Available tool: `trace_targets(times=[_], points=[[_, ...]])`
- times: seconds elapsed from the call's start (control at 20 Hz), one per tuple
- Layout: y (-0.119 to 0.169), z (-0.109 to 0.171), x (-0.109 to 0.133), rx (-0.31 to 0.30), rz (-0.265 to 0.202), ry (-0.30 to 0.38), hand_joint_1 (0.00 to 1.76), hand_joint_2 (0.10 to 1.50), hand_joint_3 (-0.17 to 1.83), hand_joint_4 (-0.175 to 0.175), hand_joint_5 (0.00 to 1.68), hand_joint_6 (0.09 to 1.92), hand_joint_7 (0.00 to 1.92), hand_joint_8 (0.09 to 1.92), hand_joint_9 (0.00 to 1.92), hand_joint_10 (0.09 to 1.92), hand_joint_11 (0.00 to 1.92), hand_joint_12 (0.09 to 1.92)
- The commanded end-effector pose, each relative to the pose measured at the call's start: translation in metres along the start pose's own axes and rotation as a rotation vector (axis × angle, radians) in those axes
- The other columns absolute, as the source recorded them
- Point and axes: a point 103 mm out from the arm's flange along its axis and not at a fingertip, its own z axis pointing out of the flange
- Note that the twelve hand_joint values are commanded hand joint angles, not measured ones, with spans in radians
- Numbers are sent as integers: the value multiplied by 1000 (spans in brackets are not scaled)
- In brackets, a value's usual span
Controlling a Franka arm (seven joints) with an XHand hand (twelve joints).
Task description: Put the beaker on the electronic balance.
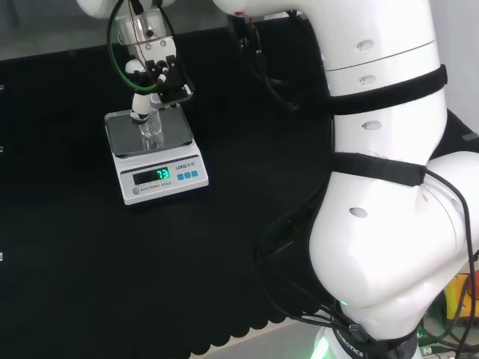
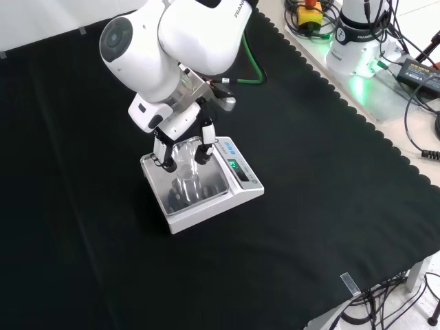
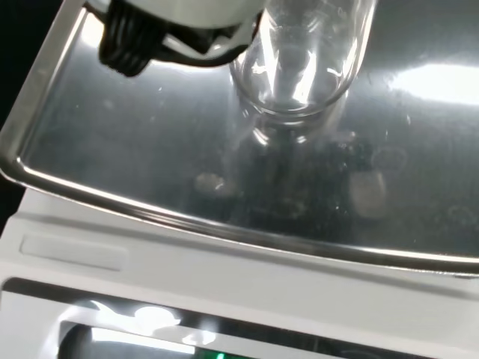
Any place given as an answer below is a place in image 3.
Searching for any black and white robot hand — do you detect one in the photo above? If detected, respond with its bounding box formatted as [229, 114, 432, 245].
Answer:
[84, 0, 263, 79]

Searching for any white electronic balance steel pan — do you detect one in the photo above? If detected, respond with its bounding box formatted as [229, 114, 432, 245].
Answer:
[0, 0, 479, 359]

